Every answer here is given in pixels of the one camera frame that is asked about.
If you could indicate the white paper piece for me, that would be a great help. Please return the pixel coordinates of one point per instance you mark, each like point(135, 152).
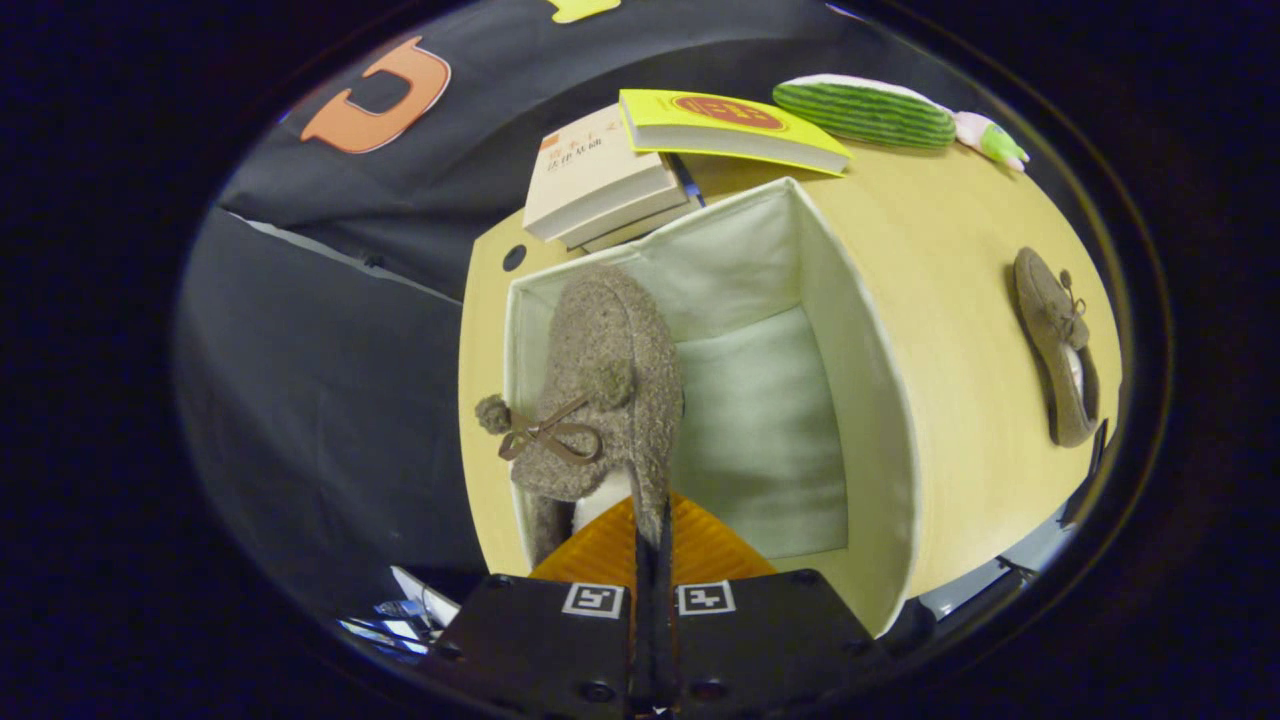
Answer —
point(425, 595)

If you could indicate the blue cover book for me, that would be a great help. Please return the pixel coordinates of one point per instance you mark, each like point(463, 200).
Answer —
point(640, 228)

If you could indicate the pale fabric storage box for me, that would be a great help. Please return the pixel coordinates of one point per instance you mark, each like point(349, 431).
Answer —
point(760, 430)

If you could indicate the pink and green plush toy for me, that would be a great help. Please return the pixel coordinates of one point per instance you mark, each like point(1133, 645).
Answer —
point(990, 138)

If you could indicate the blue printed packet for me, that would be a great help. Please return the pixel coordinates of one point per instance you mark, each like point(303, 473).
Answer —
point(395, 630)

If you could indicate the brown fuzzy shoe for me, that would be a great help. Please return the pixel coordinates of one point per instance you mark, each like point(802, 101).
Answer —
point(610, 340)
point(1045, 310)

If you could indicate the beige book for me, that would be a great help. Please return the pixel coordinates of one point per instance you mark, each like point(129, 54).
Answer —
point(590, 165)

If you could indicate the yellow book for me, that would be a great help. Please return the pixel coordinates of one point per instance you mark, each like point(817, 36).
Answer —
point(720, 125)

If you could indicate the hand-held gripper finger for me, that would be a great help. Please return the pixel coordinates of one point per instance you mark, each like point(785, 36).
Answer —
point(640, 620)
point(664, 620)

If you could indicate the watermelon slice plush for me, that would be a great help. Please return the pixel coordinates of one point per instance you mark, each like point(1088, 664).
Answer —
point(865, 115)

